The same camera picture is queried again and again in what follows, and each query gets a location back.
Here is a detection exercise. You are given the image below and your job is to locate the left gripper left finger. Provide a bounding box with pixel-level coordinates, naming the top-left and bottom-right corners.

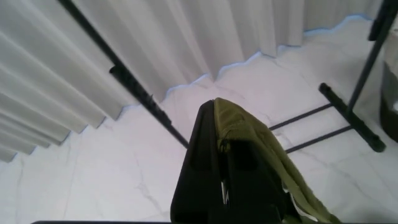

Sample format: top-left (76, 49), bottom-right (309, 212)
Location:
top-left (170, 99), bottom-right (225, 223)

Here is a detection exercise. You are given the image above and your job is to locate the black clothes rack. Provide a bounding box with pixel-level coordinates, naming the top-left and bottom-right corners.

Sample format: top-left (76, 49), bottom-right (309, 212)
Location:
top-left (57, 0), bottom-right (398, 154)

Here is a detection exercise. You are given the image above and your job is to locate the white laundry basket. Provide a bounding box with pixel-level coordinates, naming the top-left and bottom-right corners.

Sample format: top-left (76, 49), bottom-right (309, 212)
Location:
top-left (378, 26), bottom-right (398, 144)

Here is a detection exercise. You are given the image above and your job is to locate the green printed shirt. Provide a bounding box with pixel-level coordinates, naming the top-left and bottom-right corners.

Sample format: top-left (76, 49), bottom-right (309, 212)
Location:
top-left (213, 97), bottom-right (343, 224)

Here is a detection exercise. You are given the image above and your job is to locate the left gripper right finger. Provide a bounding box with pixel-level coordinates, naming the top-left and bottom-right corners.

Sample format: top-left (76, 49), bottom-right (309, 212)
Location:
top-left (219, 138), bottom-right (302, 223)

